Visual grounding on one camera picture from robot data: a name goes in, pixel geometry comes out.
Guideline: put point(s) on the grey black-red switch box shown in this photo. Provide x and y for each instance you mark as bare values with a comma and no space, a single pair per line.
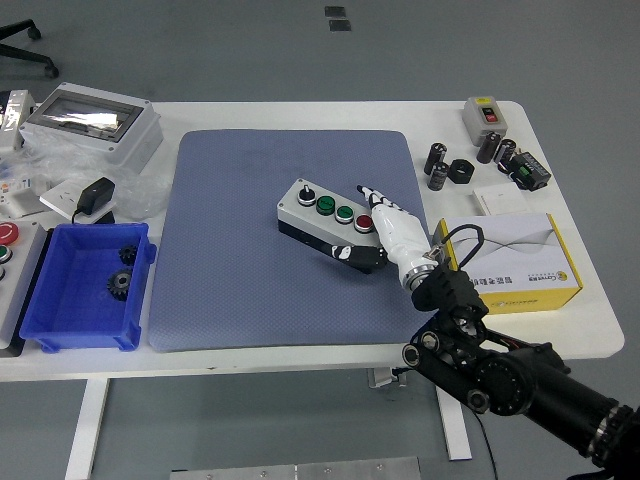
472,120

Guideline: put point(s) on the silver metal plate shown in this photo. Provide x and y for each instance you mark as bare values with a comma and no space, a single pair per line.
300,471

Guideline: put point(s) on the clear plastic bag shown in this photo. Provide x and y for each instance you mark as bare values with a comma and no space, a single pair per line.
142,195

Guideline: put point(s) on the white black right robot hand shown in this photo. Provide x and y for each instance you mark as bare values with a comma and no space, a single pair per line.
405,240

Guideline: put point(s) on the white electrical device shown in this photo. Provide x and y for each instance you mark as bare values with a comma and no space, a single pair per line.
15,120

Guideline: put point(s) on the black cylindrical capacitor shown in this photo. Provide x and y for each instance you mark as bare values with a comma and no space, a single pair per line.
506,152
435,157
438,176
487,147

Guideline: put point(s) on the black power adapter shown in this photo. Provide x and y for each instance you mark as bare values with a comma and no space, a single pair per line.
97,195

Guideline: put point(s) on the grey emergency-stop control box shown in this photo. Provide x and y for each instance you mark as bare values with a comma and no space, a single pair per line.
20,280

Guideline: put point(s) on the black office chair base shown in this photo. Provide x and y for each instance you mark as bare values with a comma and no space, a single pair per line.
30,57

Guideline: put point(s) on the white wall switch plate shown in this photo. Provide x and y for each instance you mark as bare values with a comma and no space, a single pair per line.
500,200

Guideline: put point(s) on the white table leg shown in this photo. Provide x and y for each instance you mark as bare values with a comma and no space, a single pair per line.
85,430
457,435

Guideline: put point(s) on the blue plastic bin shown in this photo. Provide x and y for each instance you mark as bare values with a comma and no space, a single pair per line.
75,310

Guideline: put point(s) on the grey floor outlet plate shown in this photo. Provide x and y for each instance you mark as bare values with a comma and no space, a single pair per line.
335,11
339,25

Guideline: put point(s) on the large black gear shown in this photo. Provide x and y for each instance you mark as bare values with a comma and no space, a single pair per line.
120,284

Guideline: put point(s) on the white wall socket plate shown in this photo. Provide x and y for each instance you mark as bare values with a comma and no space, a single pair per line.
57,197

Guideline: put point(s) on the grey four-button control box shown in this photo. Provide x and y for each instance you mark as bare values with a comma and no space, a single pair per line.
305,222

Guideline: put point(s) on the blue-grey table mat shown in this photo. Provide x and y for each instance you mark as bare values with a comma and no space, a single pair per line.
240,280

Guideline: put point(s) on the black hexagonal nut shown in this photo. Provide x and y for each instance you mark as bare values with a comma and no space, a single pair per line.
461,172

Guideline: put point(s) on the white small packaging box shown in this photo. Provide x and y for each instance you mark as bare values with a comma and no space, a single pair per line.
20,197

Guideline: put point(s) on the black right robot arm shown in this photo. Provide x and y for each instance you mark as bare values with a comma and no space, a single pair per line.
505,380

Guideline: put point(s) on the grey clear-lid distribution box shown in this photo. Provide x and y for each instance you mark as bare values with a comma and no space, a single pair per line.
135,145

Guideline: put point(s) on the black green-terminal module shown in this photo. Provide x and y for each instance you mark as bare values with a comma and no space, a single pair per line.
530,172

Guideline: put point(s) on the grey under-table bracket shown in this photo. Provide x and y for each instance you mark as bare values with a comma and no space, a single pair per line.
382,377

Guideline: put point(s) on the small black gear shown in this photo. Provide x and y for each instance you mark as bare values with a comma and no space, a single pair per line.
128,254

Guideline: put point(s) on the yellow white cardboard box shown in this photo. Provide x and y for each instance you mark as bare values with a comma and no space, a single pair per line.
525,250

